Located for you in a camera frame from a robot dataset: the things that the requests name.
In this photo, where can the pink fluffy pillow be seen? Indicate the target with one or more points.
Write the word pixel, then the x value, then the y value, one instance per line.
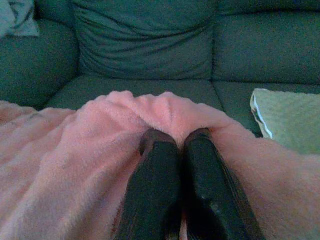
pixel 75 162

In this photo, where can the light green cushion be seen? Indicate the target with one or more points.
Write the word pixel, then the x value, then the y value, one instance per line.
pixel 292 117

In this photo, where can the grey cloth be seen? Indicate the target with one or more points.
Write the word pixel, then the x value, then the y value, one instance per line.
pixel 17 17

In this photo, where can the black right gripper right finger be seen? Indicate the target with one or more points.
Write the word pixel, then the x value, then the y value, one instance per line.
pixel 212 195

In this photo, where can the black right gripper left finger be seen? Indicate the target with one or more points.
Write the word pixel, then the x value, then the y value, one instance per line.
pixel 155 190

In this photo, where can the dark green sofa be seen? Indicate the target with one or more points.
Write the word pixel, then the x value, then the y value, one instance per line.
pixel 150 50

